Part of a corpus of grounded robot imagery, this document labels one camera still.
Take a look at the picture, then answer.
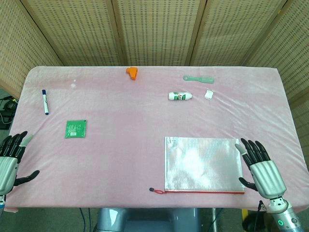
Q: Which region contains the blue white marker pen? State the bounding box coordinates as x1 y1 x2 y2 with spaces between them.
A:
42 89 50 115

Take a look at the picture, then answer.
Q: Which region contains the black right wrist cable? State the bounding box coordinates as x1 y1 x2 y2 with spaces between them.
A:
256 200 267 214

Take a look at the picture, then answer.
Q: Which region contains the green plastic comb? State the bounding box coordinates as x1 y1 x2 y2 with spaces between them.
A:
183 75 215 85

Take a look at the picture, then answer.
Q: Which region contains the orange plastic block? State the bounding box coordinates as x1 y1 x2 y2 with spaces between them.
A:
126 67 139 81

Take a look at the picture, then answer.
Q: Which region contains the metal table leg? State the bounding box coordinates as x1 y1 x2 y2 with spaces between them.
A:
211 208 218 232

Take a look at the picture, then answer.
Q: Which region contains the silver mesh zipper pouch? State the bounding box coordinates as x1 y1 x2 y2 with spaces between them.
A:
149 136 246 195

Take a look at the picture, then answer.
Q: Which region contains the pink tablecloth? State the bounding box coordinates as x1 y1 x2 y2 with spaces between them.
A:
4 65 306 214

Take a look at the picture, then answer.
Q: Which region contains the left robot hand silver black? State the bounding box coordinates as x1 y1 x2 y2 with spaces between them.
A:
0 131 41 195

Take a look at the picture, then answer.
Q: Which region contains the green foil packet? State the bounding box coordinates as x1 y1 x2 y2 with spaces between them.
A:
64 119 88 139

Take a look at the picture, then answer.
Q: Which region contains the white green small bottle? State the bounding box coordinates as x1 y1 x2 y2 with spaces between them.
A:
168 91 193 102

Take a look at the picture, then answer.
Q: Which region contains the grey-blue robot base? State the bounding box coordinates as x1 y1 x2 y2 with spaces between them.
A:
96 207 201 232

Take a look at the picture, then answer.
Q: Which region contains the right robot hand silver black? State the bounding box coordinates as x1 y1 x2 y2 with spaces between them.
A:
235 138 287 199

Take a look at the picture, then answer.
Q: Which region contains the black floor equipment with cables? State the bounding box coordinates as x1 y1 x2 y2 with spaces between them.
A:
0 96 19 131

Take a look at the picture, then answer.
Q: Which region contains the woven bamboo folding screen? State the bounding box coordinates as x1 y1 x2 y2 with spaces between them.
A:
0 0 309 145

